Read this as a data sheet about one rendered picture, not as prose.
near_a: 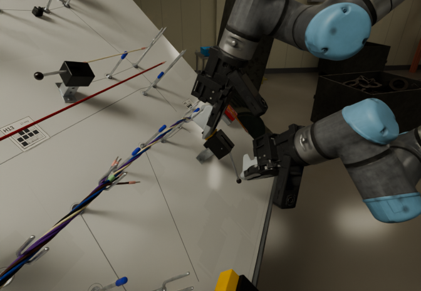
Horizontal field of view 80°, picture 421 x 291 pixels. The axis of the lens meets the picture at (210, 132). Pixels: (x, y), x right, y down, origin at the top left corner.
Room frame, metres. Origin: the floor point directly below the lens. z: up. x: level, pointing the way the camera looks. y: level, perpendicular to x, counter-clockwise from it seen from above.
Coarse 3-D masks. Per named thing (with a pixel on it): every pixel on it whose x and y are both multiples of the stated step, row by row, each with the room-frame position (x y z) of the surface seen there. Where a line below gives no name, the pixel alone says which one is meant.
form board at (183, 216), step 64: (0, 0) 0.57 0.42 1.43; (64, 0) 0.71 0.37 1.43; (128, 0) 0.98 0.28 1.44; (0, 64) 0.44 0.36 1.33; (128, 64) 0.68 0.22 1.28; (64, 128) 0.40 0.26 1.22; (128, 128) 0.50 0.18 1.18; (192, 128) 0.65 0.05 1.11; (0, 192) 0.26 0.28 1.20; (64, 192) 0.31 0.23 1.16; (128, 192) 0.37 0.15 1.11; (192, 192) 0.46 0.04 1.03; (256, 192) 0.61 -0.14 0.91; (0, 256) 0.20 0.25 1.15; (64, 256) 0.23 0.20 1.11; (128, 256) 0.27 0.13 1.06; (192, 256) 0.33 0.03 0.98; (256, 256) 0.41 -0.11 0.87
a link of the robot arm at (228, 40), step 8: (224, 32) 0.54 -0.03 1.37; (224, 40) 0.53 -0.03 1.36; (232, 40) 0.52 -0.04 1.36; (240, 40) 0.51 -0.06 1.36; (248, 40) 0.51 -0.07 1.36; (224, 48) 0.53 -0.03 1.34; (232, 48) 0.52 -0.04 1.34; (240, 48) 0.51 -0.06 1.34; (248, 48) 0.52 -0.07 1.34; (232, 56) 0.52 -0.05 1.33; (240, 56) 0.52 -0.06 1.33; (248, 56) 0.52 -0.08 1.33
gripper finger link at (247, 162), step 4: (244, 156) 0.54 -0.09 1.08; (248, 156) 0.53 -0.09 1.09; (244, 160) 0.53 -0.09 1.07; (248, 160) 0.52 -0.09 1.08; (252, 160) 0.51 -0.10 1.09; (256, 160) 0.50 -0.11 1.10; (244, 164) 0.53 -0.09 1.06; (248, 164) 0.51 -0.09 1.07; (252, 164) 0.50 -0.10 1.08; (244, 168) 0.52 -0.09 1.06; (248, 176) 0.49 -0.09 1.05; (252, 176) 0.49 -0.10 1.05
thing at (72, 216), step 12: (96, 192) 0.26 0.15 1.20; (84, 204) 0.24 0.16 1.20; (72, 216) 0.22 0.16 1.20; (60, 228) 0.20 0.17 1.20; (48, 240) 0.19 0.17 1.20; (24, 252) 0.17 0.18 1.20; (36, 252) 0.17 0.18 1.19; (12, 264) 0.16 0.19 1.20; (0, 276) 0.14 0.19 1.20; (12, 276) 0.15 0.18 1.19; (0, 288) 0.14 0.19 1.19
